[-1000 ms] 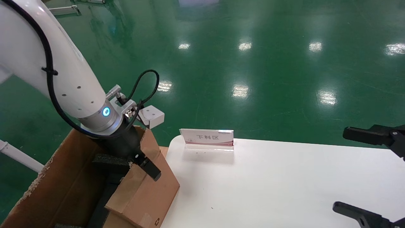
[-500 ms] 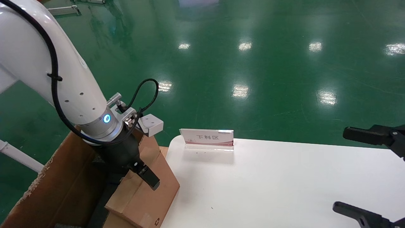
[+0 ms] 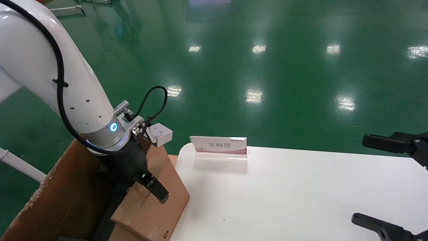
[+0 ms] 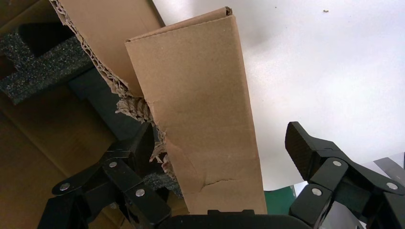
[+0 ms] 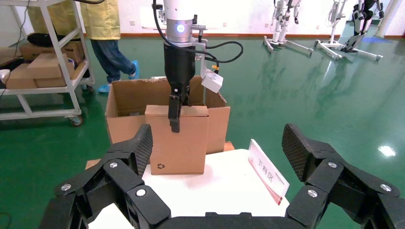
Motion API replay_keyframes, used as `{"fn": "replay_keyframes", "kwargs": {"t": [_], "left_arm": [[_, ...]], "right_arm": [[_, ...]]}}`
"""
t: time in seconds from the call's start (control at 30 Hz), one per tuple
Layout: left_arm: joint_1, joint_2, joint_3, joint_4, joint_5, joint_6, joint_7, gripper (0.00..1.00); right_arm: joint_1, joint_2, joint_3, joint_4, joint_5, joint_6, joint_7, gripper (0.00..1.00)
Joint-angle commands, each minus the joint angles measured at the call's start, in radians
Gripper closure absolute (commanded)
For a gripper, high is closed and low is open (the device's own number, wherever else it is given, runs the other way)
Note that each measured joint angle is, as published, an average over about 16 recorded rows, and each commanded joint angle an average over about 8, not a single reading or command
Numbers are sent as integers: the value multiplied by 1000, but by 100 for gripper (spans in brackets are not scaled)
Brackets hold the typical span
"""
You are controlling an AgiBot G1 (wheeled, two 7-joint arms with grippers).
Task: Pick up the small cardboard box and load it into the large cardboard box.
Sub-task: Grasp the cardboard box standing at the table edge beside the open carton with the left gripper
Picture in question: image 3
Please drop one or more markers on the acrylic table sign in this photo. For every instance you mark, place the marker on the acrylic table sign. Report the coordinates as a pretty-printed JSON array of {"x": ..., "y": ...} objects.
[{"x": 219, "y": 146}]

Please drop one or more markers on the grey camera mounting bracket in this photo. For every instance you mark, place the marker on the grey camera mounting bracket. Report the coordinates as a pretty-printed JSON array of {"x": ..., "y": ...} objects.
[{"x": 128, "y": 126}]

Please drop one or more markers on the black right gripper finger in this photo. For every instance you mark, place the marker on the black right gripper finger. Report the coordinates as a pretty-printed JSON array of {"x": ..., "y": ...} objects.
[
  {"x": 388, "y": 231},
  {"x": 388, "y": 142}
]

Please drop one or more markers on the large open cardboard box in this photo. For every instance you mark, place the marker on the large open cardboard box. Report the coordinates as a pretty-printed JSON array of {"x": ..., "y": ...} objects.
[{"x": 63, "y": 204}]

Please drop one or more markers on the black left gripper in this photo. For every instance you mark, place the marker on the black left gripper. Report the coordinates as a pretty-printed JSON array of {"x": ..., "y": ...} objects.
[{"x": 128, "y": 164}]

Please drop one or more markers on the long grey metal floor frame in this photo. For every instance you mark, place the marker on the long grey metal floor frame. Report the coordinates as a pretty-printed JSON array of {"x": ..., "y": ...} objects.
[{"x": 68, "y": 11}]

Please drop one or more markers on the grey metal frame edge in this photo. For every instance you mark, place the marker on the grey metal frame edge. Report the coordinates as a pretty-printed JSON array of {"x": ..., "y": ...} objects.
[{"x": 97, "y": 1}]

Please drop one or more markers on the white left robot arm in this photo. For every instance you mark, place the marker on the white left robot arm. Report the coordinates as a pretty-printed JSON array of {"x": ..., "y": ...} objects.
[{"x": 36, "y": 57}]

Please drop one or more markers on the white pipe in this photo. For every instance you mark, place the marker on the white pipe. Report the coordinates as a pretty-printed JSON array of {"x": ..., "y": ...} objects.
[{"x": 20, "y": 164}]

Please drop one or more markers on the small cardboard box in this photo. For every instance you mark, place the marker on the small cardboard box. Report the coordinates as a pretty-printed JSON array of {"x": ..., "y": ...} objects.
[{"x": 157, "y": 217}]

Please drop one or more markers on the white metal frame on floor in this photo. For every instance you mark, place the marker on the white metal frame on floor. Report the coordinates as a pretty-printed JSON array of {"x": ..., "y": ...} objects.
[{"x": 161, "y": 134}]

